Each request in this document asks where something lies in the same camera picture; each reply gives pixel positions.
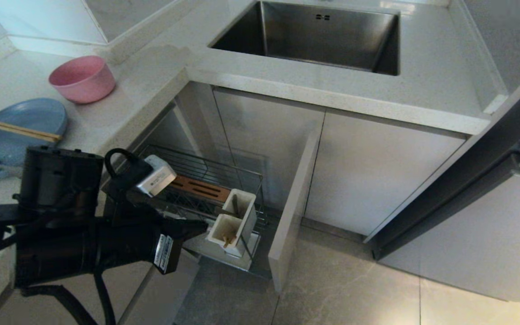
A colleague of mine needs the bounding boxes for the white two-compartment cutlery holder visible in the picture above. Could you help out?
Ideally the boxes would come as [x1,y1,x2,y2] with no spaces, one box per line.
[205,189,258,259]

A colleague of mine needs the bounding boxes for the large beige drawer front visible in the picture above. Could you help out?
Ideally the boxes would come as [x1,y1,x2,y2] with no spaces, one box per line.
[0,194,167,325]

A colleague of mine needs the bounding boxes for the white drip tray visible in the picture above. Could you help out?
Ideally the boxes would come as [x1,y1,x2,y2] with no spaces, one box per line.
[182,228,261,272]

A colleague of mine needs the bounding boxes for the small beige drawer front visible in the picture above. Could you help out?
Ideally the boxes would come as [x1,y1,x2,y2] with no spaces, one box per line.
[119,251,200,325]

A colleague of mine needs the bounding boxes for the stainless steel sink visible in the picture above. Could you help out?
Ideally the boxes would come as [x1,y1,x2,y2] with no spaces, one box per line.
[209,0,399,76]

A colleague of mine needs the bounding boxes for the blue round plate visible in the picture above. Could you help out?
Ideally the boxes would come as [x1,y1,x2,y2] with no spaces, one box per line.
[0,98,68,182]

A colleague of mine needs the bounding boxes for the beige pull-out cabinet front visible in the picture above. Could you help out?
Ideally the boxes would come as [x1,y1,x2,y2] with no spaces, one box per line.
[268,131,322,294]

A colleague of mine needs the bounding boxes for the narrow beige cabinet door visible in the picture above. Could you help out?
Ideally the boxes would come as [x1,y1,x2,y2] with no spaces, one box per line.
[214,88,326,213]

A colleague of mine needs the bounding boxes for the white appliance front panel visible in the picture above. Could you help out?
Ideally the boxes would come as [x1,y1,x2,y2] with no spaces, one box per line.
[379,151,520,307]

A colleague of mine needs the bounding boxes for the wide beige cabinet door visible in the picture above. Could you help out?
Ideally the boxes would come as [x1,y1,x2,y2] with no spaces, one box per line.
[304,111,467,236]

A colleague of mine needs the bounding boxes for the pink speckled bowl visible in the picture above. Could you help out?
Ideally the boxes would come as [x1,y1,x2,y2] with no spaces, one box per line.
[48,55,116,105]

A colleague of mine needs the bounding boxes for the wooden chopstick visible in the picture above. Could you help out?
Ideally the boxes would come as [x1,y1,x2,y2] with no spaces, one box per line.
[0,116,63,138]
[0,119,58,142]

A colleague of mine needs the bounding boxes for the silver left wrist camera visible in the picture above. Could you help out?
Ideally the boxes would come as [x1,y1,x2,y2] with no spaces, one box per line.
[135,154,177,197]

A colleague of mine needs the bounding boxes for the chrome wire pull-out rack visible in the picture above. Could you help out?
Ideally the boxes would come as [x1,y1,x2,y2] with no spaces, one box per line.
[107,144,270,274]

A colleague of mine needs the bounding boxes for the dark grey door frame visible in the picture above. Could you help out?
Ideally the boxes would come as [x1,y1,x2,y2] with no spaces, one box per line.
[363,68,520,261]

